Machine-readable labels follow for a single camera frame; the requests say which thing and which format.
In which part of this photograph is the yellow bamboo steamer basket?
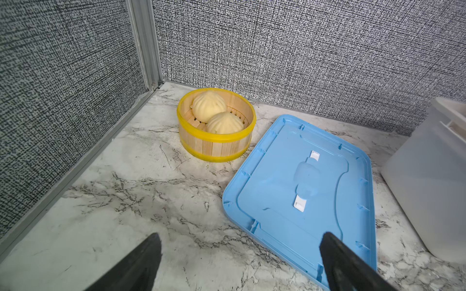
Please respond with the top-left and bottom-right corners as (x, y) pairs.
(177, 88), (257, 162)

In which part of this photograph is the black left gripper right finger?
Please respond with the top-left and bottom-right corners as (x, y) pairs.
(319, 232), (395, 291)

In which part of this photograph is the front steamed bun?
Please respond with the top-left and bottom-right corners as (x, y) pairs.
(206, 112), (244, 135)

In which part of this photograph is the back steamed bun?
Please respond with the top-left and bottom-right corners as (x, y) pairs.
(191, 90), (228, 123)

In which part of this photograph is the white plastic storage box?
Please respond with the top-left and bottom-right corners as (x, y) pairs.
(381, 98), (466, 264)

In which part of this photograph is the steamed bun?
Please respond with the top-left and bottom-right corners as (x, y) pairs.
(206, 112), (244, 135)
(191, 90), (228, 123)

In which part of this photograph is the blue plastic box lid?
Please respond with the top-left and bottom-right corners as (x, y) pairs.
(222, 115), (377, 289)

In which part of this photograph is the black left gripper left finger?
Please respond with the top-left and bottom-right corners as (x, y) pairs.
(87, 233), (162, 291)

